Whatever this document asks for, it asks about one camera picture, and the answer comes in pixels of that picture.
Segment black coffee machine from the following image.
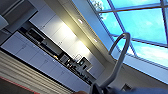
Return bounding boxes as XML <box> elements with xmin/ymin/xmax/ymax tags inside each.
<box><xmin>76</xmin><ymin>56</ymin><xmax>92</xmax><ymax>73</ymax></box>

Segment white kitchen lower cabinets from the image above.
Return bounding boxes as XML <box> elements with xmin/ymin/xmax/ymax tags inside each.
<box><xmin>0</xmin><ymin>31</ymin><xmax>95</xmax><ymax>94</ymax></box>

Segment glass skylight window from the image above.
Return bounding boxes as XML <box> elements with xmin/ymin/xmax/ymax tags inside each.
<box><xmin>88</xmin><ymin>0</ymin><xmax>168</xmax><ymax>68</ymax></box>

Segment black microwave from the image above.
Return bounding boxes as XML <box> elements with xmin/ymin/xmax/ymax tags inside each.
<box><xmin>26</xmin><ymin>28</ymin><xmax>43</xmax><ymax>43</ymax></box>

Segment steel refrigerator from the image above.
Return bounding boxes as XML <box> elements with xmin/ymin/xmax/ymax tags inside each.
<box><xmin>0</xmin><ymin>0</ymin><xmax>35</xmax><ymax>33</ymax></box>

